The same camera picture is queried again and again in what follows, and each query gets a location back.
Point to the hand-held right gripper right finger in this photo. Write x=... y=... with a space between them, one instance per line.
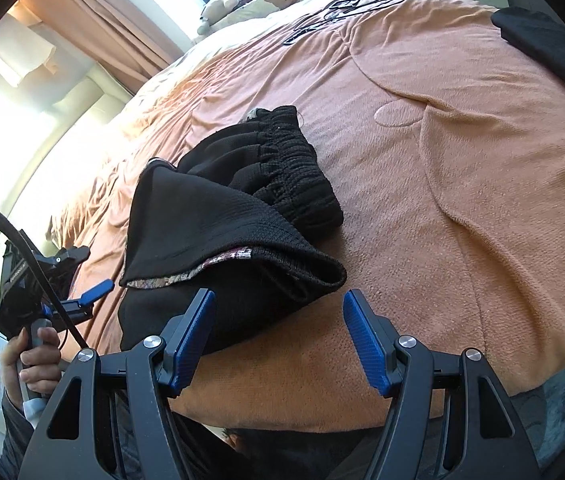
x=367 y=345

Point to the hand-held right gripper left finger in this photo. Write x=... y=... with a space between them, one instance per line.
x=190 y=345

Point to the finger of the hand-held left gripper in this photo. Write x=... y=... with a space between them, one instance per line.
x=77 y=316
x=97 y=291

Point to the black pants with bear-print lining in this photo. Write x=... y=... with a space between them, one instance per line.
x=212 y=220

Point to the person's left forearm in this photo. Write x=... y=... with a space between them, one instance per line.
x=15 y=425

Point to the flat folded black pants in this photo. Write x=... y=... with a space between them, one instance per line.
x=552 y=45

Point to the person's left hand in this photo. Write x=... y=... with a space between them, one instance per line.
x=37 y=370

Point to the orange blanket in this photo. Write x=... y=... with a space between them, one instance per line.
x=437 y=210

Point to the cream padded headboard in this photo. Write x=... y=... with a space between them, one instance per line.
x=77 y=125

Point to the grey-blue fluffy rug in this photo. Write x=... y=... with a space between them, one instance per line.
x=562 y=410

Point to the pink curtain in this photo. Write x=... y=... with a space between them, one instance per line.
x=112 y=25

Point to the white plush dog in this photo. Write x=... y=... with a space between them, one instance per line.
x=222 y=10

